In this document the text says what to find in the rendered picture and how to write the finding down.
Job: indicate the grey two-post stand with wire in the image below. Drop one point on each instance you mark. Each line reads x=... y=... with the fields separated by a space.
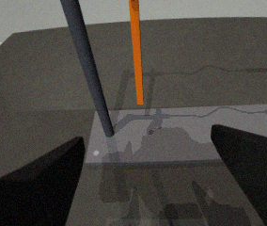
x=180 y=135

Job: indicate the orange bar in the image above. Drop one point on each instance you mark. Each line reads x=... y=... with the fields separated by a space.
x=137 y=57

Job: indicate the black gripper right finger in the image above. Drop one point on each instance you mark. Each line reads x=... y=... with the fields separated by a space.
x=245 y=154

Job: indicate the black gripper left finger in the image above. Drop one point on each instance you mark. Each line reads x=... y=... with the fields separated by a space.
x=41 y=193

